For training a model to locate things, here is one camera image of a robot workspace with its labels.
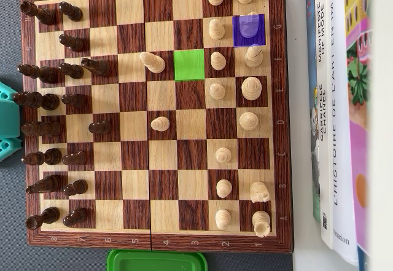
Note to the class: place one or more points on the white wooden knight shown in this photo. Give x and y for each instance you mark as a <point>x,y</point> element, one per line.
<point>259,191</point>
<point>249,26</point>

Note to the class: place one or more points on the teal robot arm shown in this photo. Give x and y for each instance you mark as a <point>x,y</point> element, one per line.
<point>9,120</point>

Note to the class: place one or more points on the wooden folding chessboard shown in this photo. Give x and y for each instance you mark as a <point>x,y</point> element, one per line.
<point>190,157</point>

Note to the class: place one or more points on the white wooden king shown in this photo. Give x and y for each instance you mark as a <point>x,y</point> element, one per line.
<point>251,88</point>

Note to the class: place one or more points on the white wooden bishop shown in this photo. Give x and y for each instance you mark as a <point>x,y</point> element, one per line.
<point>152,62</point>
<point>253,57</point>

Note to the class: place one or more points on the dark wooden pawn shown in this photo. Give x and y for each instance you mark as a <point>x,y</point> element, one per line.
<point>73,99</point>
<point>75,188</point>
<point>74,217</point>
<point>71,70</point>
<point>71,11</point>
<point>74,158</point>
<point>99,127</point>
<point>72,42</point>

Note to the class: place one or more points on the white Manifeste de Mode book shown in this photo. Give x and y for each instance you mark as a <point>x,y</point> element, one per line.
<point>326,166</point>

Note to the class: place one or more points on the blue spine book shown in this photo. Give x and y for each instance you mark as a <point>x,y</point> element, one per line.
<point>310,37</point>

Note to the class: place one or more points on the green plastic container lid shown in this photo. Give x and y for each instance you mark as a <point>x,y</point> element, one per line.
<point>156,261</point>

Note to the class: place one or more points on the dark wooden queen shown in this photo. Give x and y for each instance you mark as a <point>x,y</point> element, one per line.
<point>41,128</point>

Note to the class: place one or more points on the dark wooden bishop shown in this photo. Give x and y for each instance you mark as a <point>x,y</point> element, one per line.
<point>43,158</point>
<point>38,73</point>

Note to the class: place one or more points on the colourful pink cover book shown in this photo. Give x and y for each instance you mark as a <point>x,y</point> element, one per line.
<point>357,148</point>

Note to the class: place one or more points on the dark wooden king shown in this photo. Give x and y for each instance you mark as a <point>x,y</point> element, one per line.
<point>35,100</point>

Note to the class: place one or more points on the dark wooden rook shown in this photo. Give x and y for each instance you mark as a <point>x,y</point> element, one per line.
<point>41,218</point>
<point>40,13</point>

